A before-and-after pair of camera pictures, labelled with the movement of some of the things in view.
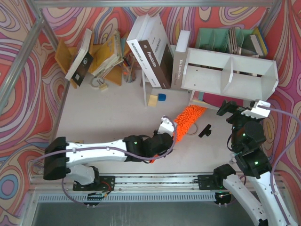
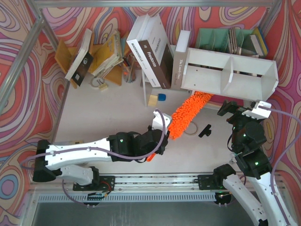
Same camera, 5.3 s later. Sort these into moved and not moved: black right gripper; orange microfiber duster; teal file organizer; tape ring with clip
Moved: orange microfiber duster
Not moved: black right gripper; tape ring with clip; teal file organizer
